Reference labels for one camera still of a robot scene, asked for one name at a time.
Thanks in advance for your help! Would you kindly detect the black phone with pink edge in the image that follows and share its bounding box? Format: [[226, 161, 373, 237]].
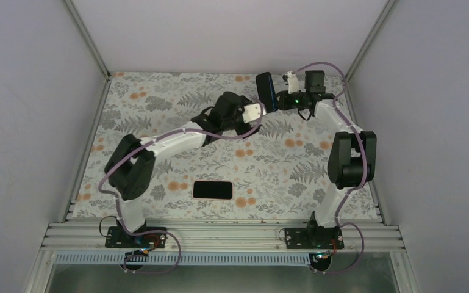
[[192, 181, 234, 200]]

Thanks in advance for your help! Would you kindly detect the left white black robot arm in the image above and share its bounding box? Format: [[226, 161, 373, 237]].
[[98, 92, 275, 247]]

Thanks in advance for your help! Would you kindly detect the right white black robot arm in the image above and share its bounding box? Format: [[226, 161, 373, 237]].
[[276, 70, 377, 249]]

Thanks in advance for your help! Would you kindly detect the floral patterned table mat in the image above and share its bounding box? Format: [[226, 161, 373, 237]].
[[76, 71, 381, 222]]

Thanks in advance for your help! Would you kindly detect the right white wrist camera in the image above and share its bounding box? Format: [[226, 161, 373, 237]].
[[282, 71, 300, 94]]

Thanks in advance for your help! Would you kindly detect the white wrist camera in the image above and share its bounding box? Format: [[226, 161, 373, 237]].
[[241, 103, 267, 123], [282, 71, 300, 94]]

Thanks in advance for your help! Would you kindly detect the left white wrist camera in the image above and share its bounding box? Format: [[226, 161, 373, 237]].
[[241, 103, 267, 123]]

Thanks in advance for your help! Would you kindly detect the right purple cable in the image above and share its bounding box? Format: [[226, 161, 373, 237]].
[[290, 62, 371, 276]]

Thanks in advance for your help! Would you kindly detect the purple cable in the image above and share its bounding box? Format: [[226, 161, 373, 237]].
[[98, 101, 266, 276], [290, 62, 371, 276]]

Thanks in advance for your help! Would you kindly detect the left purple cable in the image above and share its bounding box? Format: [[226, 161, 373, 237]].
[[98, 101, 266, 276]]

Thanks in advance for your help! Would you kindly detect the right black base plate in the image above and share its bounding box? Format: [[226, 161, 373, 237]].
[[284, 226, 345, 250]]

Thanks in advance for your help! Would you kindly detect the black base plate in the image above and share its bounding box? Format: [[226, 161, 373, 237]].
[[104, 226, 167, 250], [284, 226, 345, 250]]

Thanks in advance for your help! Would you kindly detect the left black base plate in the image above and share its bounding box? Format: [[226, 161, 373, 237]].
[[104, 226, 167, 250]]

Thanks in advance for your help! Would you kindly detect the slotted grey cable duct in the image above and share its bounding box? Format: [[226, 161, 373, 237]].
[[54, 251, 311, 266]]

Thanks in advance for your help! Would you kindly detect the aluminium rail frame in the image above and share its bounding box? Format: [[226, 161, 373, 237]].
[[41, 219, 405, 253]]

